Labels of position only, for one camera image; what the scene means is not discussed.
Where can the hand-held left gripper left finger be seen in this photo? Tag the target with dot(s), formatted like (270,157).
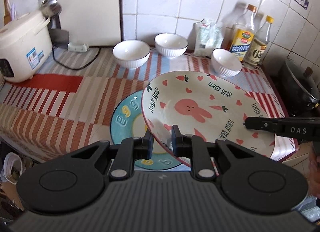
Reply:
(150,146)

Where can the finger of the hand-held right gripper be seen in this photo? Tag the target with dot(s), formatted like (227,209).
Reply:
(257,124)

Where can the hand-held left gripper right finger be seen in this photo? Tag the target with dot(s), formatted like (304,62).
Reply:
(175,141)

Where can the blue fried egg plate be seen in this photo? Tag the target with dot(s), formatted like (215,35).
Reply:
(125,121)

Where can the pink rabbit print plate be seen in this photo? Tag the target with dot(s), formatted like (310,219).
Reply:
(200,96)

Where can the white ribbed bowl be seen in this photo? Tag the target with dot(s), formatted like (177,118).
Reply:
(225,61)
(130,54)
(171,44)

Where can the person's right hand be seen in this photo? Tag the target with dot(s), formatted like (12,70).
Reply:
(315,169)

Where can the black cooking pot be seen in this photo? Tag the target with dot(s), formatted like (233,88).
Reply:
(280,84)
(287,101)

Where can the glass pot lid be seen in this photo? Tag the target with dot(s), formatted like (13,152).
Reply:
(297,81)

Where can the yellow cap vinegar bottle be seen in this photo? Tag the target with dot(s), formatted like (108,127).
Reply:
(257,51)

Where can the yellow label cooking wine bottle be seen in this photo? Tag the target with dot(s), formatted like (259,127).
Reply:
(242,41)

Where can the striped tablecloth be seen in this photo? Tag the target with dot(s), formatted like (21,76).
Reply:
(62,111)

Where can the white salt bag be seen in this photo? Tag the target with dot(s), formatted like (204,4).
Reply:
(207,39)

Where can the white plastic container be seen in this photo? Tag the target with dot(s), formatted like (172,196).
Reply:
(12,169)

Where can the white cutting board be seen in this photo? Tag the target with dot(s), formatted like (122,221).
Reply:
(87,9)

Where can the white rice cooker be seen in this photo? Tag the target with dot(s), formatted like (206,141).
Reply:
(20,46)

